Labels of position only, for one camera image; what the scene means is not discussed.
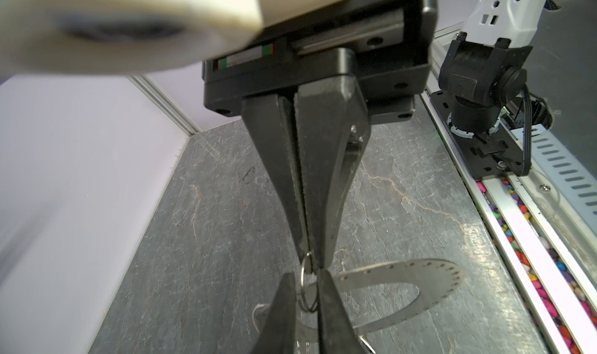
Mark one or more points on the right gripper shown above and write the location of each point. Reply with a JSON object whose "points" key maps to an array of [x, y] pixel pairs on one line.
{"points": [[381, 46]]}

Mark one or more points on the white slotted cable duct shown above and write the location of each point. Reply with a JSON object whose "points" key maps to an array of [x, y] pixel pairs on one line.
{"points": [[558, 181]]}

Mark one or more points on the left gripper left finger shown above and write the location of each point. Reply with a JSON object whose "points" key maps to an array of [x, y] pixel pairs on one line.
{"points": [[276, 321]]}

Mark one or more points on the large toothed metal keyring disc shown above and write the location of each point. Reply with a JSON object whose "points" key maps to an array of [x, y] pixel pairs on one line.
{"points": [[426, 283]]}

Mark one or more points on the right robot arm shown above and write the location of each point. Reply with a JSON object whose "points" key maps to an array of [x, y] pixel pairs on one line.
{"points": [[483, 67]]}

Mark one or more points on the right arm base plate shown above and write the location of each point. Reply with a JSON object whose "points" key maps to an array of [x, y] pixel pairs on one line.
{"points": [[503, 148]]}

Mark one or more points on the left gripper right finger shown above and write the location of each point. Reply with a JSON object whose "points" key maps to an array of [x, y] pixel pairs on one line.
{"points": [[335, 332]]}

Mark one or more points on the aluminium rail with coloured beads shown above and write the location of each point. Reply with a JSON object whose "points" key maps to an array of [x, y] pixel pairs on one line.
{"points": [[551, 258]]}

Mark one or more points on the aluminium frame profiles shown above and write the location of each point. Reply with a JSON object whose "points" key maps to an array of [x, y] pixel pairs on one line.
{"points": [[159, 97]]}

